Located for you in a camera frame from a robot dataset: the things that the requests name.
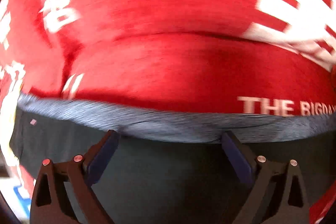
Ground black pants grey waistband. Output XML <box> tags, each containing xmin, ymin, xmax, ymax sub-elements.
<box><xmin>10</xmin><ymin>94</ymin><xmax>335</xmax><ymax>223</ymax></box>

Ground red blanket white characters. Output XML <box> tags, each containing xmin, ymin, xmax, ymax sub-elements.
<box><xmin>1</xmin><ymin>0</ymin><xmax>335</xmax><ymax>223</ymax></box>

